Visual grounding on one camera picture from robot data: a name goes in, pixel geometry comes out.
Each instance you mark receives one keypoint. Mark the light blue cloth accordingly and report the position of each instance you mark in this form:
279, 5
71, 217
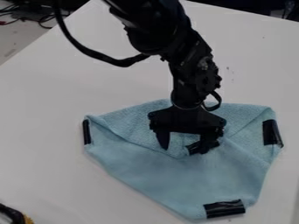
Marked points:
187, 172

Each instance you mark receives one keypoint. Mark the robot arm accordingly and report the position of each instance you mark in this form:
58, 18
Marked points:
163, 32

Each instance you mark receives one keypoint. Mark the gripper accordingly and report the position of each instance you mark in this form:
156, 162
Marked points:
186, 118

